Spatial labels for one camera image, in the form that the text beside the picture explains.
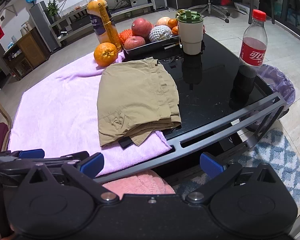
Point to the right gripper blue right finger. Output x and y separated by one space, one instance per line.
221 175

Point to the blue white patterned rug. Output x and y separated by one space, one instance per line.
275 149

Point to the cola bottle red cap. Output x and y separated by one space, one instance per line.
251 57

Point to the pale peach fruit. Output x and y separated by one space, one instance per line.
163 21

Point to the pink purple towel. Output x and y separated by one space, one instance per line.
59 116

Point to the large orange fruit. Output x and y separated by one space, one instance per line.
105 54

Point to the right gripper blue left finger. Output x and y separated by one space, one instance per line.
82 175

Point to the grey tv stand shelf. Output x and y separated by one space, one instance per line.
77 20

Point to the trash bin purple bag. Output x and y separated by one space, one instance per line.
278 82

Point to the green potted plant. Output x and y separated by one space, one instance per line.
52 10

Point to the white cup green lid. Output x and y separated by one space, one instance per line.
191 31

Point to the orange net wrapped fruit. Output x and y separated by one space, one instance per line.
124 35

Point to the lower red apple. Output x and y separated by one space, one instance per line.
134 42

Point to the upper red apple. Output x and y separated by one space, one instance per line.
141 27

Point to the grey tower speaker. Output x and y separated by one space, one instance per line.
41 22

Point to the red apple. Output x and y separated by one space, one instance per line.
141 27
134 42

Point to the black fruit tray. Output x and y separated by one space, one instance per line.
152 46

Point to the pink fuzzy clothing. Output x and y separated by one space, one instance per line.
147 182

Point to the white net wrapped fruit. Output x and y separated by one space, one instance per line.
159 33

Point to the orange juice bottle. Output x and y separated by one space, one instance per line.
102 22

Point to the khaki pants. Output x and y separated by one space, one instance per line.
136 98

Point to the small tangerine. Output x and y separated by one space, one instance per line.
175 30
172 22

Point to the brown wooden cabinet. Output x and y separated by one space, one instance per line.
27 54

